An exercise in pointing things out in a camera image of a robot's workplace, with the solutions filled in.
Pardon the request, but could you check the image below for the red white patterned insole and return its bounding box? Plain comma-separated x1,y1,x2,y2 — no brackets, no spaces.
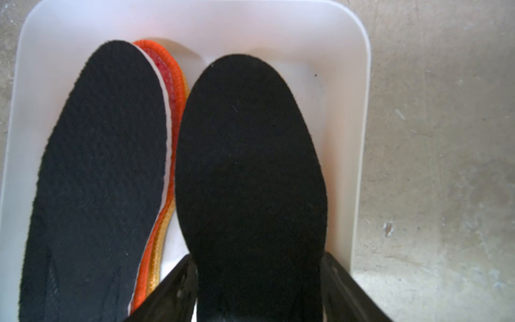
129,40,189,314

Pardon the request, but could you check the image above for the black insole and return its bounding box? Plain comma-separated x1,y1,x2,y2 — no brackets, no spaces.
175,54,328,321
19,40,172,321

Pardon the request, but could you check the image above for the orange fuzzy insole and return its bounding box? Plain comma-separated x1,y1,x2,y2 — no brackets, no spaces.
145,68,189,297

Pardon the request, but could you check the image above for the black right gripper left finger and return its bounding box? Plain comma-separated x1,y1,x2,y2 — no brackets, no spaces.
125,255,198,322

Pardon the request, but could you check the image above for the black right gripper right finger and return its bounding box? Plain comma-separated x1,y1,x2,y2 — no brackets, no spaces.
321,252,392,322

